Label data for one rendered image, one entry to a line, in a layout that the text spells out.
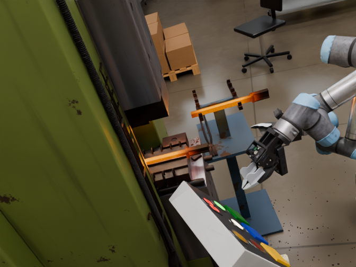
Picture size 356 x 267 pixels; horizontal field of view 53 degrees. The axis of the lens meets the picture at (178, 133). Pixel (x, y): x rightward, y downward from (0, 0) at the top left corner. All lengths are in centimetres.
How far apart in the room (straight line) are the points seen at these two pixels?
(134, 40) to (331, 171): 203
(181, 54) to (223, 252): 387
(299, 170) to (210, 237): 196
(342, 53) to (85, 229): 118
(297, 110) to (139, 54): 54
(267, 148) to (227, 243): 34
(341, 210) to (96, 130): 192
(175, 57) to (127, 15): 352
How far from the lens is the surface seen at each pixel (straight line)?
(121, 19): 118
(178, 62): 469
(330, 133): 124
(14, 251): 137
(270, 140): 118
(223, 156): 198
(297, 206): 263
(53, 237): 136
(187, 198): 111
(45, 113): 104
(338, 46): 160
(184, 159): 159
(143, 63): 122
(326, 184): 278
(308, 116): 119
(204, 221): 103
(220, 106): 188
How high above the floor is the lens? 193
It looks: 32 degrees down
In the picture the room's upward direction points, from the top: 19 degrees counter-clockwise
